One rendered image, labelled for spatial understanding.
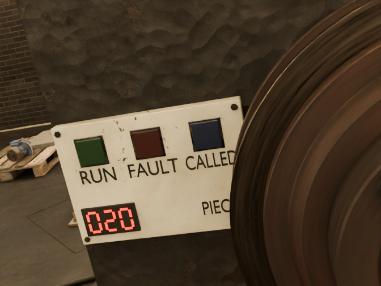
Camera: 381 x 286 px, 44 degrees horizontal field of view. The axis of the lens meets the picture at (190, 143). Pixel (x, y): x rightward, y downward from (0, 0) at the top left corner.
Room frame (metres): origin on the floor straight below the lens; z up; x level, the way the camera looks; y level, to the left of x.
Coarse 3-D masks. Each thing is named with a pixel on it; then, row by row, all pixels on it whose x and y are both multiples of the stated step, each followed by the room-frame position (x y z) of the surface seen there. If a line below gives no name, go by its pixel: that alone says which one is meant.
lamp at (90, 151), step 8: (80, 144) 0.61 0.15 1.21; (88, 144) 0.61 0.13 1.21; (96, 144) 0.61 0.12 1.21; (80, 152) 0.61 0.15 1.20; (88, 152) 0.61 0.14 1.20; (96, 152) 0.61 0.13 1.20; (80, 160) 0.61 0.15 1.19; (88, 160) 0.61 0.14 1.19; (96, 160) 0.61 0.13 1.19; (104, 160) 0.61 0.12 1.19
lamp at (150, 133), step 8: (136, 136) 0.60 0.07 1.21; (144, 136) 0.59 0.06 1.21; (152, 136) 0.59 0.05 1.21; (136, 144) 0.60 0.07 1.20; (144, 144) 0.59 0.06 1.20; (152, 144) 0.59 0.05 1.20; (160, 144) 0.59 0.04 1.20; (136, 152) 0.60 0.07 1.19; (144, 152) 0.60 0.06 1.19; (152, 152) 0.59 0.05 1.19; (160, 152) 0.59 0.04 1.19
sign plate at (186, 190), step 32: (64, 128) 0.62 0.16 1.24; (96, 128) 0.61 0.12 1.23; (128, 128) 0.60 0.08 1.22; (160, 128) 0.59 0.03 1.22; (224, 128) 0.58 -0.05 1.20; (64, 160) 0.62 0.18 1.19; (128, 160) 0.60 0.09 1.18; (160, 160) 0.60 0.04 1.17; (192, 160) 0.59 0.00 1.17; (224, 160) 0.58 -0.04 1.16; (96, 192) 0.61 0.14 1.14; (128, 192) 0.61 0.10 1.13; (160, 192) 0.60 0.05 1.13; (192, 192) 0.59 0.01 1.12; (224, 192) 0.58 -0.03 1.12; (96, 224) 0.61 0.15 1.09; (128, 224) 0.61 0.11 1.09; (160, 224) 0.60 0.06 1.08; (192, 224) 0.59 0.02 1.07; (224, 224) 0.58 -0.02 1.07
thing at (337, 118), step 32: (352, 64) 0.41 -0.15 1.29; (320, 96) 0.41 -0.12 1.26; (352, 96) 0.41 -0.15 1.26; (288, 128) 0.43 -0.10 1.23; (320, 128) 0.41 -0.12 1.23; (352, 128) 0.39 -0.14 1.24; (288, 160) 0.42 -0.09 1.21; (320, 160) 0.40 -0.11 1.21; (352, 160) 0.39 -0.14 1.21; (288, 192) 0.42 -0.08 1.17; (320, 192) 0.40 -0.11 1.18; (288, 224) 0.42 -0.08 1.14; (320, 224) 0.40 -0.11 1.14; (288, 256) 0.42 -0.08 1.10; (320, 256) 0.40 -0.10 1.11
